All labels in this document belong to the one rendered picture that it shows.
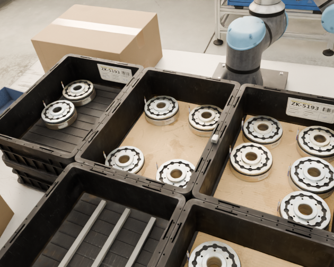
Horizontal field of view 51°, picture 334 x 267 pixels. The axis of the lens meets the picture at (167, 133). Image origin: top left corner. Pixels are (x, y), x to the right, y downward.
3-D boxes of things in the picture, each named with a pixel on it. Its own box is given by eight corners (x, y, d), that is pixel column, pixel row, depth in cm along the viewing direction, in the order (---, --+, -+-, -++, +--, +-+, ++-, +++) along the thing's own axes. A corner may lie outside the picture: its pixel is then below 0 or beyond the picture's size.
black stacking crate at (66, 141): (77, 81, 127) (68, 54, 119) (150, 96, 116) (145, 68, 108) (1, 161, 103) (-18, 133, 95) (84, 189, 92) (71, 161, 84)
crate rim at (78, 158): (147, 72, 110) (146, 65, 108) (242, 89, 99) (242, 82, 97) (73, 166, 85) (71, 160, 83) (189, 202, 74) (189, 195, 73)
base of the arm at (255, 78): (224, 71, 132) (225, 47, 126) (265, 77, 128) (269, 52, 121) (214, 94, 122) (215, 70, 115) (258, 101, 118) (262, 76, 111)
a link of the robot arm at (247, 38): (218, 64, 118) (219, 26, 109) (238, 47, 125) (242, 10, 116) (249, 74, 112) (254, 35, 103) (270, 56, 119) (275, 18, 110)
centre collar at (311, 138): (311, 131, 91) (312, 128, 90) (332, 136, 89) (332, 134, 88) (306, 143, 88) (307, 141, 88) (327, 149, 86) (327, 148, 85)
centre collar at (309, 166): (302, 163, 84) (303, 162, 83) (325, 167, 82) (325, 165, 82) (301, 179, 81) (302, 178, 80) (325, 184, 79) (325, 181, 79)
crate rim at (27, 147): (69, 59, 120) (67, 52, 119) (147, 72, 110) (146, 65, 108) (-16, 139, 96) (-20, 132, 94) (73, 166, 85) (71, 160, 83)
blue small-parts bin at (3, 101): (11, 99, 143) (4, 85, 138) (38, 108, 136) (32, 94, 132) (-28, 132, 131) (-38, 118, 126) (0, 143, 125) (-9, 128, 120)
